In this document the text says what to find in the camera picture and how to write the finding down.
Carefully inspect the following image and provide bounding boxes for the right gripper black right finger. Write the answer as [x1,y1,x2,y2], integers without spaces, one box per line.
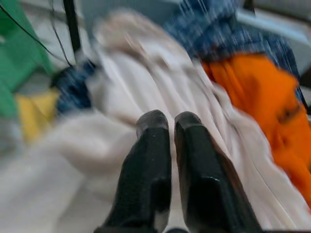
[173,111,264,233]

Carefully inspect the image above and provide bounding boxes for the green plastic stool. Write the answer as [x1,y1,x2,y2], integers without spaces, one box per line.
[0,0,56,124]

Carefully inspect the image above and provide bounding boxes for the blue plaid garment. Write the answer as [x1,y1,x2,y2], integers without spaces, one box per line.
[52,0,302,112]

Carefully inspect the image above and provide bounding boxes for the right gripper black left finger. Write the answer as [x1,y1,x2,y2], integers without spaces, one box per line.
[94,109,173,233]

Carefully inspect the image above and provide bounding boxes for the yellow garment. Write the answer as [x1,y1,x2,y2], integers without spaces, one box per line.
[16,88,61,144]

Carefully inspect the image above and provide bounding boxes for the orange garment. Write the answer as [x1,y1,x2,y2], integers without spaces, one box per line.
[203,53,311,207]

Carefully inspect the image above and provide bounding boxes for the black standing fan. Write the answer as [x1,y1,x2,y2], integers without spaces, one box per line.
[62,0,82,53]

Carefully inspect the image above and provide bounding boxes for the cream white garment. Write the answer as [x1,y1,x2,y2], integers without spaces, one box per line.
[0,9,311,233]

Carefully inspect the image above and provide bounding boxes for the black fan power cable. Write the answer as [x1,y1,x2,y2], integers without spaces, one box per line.
[0,3,73,67]

